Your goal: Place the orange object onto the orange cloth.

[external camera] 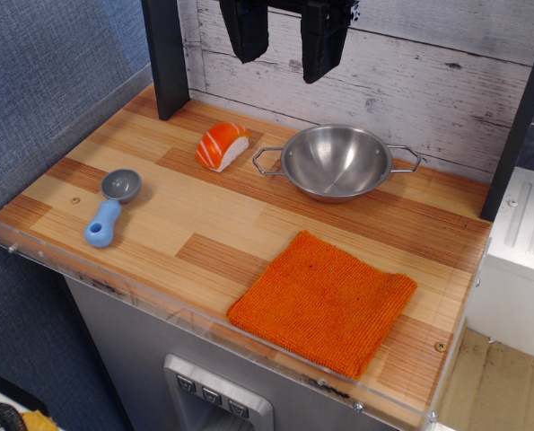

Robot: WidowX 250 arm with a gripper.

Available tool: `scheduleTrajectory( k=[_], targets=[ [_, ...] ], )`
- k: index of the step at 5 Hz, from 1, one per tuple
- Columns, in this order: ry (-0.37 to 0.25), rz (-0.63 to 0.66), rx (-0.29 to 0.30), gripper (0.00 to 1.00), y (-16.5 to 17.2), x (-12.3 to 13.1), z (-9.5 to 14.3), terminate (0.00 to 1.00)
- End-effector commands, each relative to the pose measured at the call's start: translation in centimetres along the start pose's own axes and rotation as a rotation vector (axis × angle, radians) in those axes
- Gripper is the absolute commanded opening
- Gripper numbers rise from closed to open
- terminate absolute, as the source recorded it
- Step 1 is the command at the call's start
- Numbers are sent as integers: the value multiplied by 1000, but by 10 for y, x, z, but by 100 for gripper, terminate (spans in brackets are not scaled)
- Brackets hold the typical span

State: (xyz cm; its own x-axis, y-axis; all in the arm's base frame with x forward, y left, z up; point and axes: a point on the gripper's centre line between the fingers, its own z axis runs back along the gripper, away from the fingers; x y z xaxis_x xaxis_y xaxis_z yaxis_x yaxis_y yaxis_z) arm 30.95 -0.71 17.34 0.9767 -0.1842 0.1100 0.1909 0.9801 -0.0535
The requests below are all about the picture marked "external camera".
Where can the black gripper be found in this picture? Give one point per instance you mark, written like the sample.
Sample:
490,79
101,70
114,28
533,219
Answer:
324,26

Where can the salmon nigiri sushi toy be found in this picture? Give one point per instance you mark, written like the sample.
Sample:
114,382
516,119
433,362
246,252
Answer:
221,145

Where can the small steel two-handled pot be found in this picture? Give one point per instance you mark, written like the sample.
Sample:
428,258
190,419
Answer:
336,163

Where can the orange knitted cloth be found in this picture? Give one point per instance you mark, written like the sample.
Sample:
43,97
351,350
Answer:
323,304

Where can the blue grey toy scoop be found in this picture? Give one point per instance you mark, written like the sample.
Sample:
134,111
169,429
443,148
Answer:
118,187

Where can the grey toy fridge cabinet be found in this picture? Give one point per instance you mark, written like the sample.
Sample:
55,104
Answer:
133,345

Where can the silver dispenser button panel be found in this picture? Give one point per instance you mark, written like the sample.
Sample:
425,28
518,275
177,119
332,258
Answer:
215,397

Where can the yellow black object corner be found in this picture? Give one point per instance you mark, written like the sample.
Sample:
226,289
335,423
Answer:
20,410

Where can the dark left frame post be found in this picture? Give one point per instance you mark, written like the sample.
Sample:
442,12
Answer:
164,39

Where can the dark frame post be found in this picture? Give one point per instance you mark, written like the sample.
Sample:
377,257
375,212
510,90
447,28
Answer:
164,39
511,151

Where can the dark right frame post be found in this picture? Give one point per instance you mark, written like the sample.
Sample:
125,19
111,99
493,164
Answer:
511,151

